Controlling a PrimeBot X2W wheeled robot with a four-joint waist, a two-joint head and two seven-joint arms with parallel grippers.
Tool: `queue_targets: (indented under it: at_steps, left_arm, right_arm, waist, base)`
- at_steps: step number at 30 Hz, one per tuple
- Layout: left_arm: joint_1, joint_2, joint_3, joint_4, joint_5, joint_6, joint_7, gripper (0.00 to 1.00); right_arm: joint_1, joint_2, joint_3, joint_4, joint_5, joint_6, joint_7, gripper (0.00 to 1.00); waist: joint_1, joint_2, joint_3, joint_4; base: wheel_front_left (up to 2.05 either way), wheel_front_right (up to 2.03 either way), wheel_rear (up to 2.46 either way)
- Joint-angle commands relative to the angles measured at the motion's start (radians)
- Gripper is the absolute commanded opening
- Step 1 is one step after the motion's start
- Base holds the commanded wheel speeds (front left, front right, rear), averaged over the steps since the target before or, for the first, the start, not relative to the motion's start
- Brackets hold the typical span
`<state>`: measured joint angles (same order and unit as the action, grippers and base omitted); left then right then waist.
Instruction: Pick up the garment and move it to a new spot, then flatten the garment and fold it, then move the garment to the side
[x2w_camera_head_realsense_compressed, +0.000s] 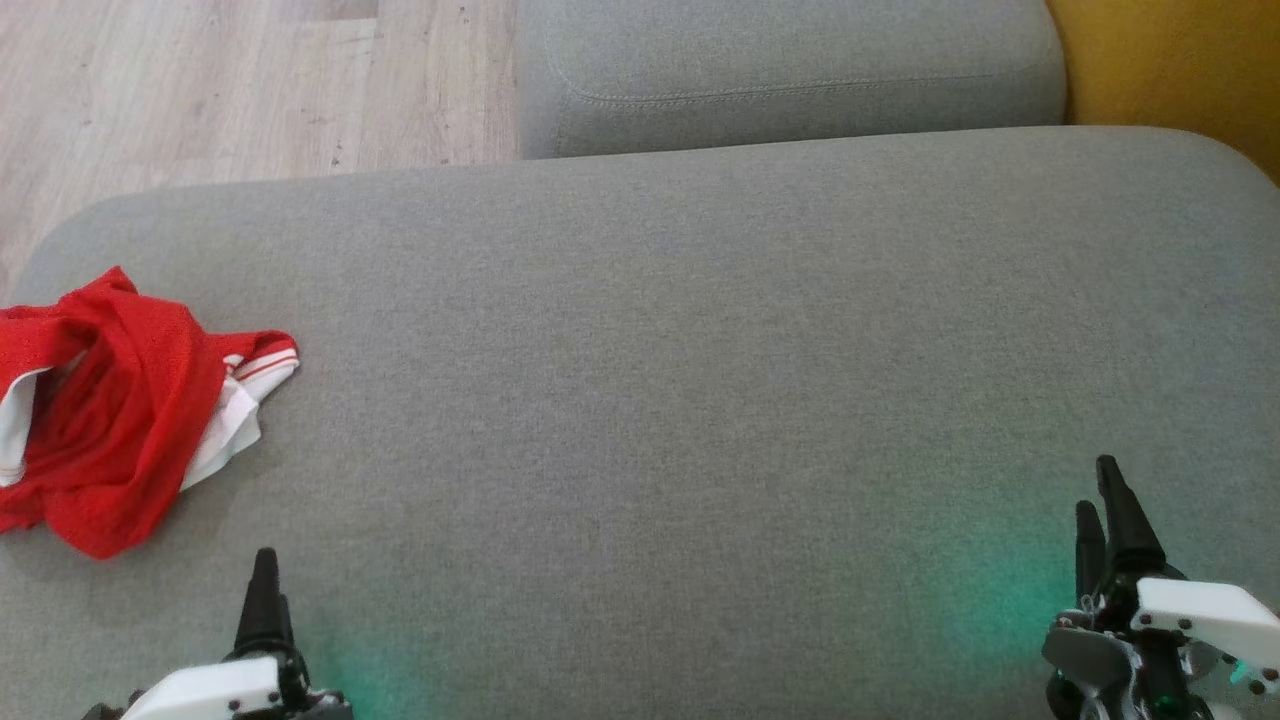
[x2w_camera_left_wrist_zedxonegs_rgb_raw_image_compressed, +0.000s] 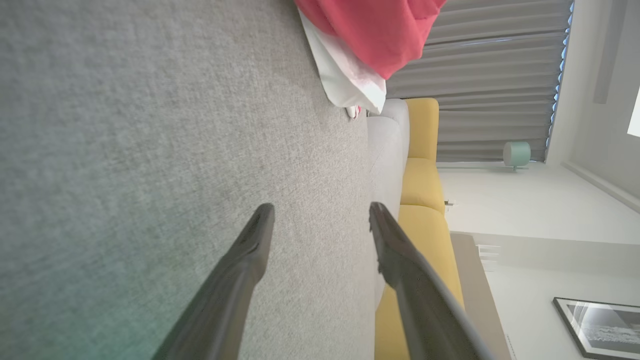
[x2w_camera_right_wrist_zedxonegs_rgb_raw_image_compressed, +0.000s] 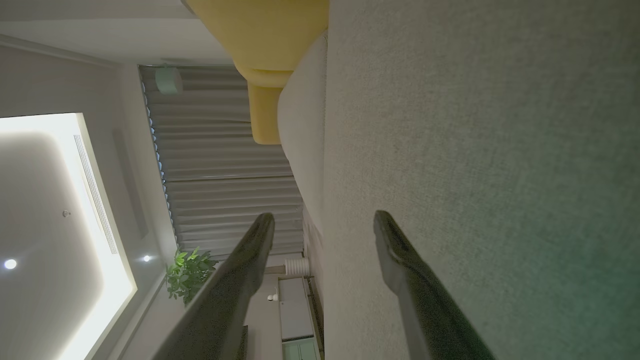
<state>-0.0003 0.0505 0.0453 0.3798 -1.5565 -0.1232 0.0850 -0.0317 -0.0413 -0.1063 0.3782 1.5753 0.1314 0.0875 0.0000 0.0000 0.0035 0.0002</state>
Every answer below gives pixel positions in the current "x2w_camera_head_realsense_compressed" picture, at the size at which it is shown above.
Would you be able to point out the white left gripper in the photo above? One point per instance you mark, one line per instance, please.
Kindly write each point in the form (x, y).
(215, 692)

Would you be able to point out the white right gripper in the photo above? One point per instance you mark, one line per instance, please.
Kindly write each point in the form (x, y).
(1200, 610)

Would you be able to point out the red white basketball jersey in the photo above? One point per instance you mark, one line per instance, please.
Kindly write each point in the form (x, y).
(262, 368)

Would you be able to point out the grey fabric sofa seat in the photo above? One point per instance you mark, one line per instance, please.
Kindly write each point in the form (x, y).
(700, 400)

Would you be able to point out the yellow fabric panel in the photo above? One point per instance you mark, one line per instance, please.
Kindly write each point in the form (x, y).
(1180, 60)

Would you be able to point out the grey stitched sofa cushion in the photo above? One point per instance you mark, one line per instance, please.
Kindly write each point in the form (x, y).
(780, 70)

